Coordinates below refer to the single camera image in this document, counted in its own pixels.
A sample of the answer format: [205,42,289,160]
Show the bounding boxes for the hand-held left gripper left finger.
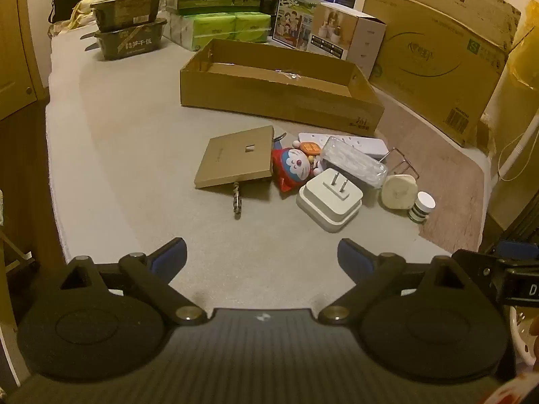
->
[60,238,207,326]

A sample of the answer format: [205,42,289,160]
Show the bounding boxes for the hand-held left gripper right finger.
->
[319,238,467,326]

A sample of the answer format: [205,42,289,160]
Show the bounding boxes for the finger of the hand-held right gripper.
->
[450,249,508,304]
[490,241,539,258]

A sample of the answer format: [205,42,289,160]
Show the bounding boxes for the white plug adapter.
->
[296,167,363,233]

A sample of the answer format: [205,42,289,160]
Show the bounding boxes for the cream rounded square case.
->
[381,174,418,211]

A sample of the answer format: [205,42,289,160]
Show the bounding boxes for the small white-lidded striped jar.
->
[408,191,436,224]

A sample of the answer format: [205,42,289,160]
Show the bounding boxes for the clear plastic packet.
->
[321,136,389,189]

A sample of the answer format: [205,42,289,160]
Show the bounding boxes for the clear acrylic stand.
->
[381,147,422,179]

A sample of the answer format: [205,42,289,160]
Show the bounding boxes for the blue cat toy figurine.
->
[272,147,323,194]

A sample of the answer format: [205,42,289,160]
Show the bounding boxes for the white remote control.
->
[298,132,389,156]

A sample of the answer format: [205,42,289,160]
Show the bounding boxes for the white perforated basket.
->
[509,307,539,367]

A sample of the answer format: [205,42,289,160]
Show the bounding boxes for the white pole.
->
[497,118,539,179]

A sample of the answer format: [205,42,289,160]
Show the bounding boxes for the yellow plastic bag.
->
[507,0,539,93]

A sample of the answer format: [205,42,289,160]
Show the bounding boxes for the white product box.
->
[307,2,387,80]

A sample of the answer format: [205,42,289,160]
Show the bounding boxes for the large brown cardboard box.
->
[362,0,523,148]

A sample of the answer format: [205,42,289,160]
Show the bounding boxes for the black instant rice container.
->
[80,18,168,60]
[90,0,167,32]

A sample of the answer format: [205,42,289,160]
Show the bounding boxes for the green tissue pack bundle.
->
[162,10,272,51]

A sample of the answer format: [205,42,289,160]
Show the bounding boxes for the wooden door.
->
[0,0,45,121]

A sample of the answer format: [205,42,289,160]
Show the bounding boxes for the pale yellow soft packs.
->
[71,0,97,26]

